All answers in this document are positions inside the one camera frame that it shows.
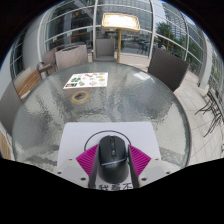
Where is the wooden slatted bench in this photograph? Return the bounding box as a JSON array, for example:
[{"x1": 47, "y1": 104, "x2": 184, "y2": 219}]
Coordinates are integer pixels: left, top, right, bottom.
[
  {"x1": 12, "y1": 67, "x2": 43, "y2": 100},
  {"x1": 0, "y1": 130, "x2": 13, "y2": 160}
]

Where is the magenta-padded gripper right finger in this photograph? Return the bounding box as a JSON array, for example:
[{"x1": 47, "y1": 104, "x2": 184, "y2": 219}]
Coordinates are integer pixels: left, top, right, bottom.
[{"x1": 126, "y1": 144, "x2": 172, "y2": 190}]

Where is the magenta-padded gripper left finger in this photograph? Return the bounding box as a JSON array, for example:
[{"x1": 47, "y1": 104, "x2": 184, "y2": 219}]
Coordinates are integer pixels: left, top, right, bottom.
[{"x1": 54, "y1": 143, "x2": 102, "y2": 190}]

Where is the black metal chairs group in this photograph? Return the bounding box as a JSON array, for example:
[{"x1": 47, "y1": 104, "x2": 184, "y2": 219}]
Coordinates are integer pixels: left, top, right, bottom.
[{"x1": 194, "y1": 85, "x2": 224, "y2": 138}]

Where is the brass table centre ring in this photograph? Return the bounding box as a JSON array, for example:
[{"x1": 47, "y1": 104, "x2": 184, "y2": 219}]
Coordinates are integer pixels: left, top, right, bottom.
[{"x1": 71, "y1": 90, "x2": 91, "y2": 105}]

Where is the dark grey computer mouse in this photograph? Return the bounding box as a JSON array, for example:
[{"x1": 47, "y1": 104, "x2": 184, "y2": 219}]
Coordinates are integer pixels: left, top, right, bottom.
[{"x1": 98, "y1": 134, "x2": 130, "y2": 185}]

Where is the colourful printed menu card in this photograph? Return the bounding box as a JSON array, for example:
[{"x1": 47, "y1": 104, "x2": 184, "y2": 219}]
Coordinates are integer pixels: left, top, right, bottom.
[{"x1": 63, "y1": 71, "x2": 110, "y2": 90}]

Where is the gold framed sign stand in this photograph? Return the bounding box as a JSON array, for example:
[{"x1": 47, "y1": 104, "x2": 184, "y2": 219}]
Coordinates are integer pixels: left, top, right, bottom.
[{"x1": 101, "y1": 12, "x2": 141, "y2": 64}]

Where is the dark wicker chair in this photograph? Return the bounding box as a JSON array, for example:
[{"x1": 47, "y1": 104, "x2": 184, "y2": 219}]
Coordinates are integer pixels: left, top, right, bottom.
[
  {"x1": 147, "y1": 47, "x2": 190, "y2": 93},
  {"x1": 91, "y1": 37, "x2": 118, "y2": 63},
  {"x1": 0, "y1": 80, "x2": 23, "y2": 138},
  {"x1": 36, "y1": 47, "x2": 58, "y2": 80},
  {"x1": 54, "y1": 44, "x2": 90, "y2": 72}
]

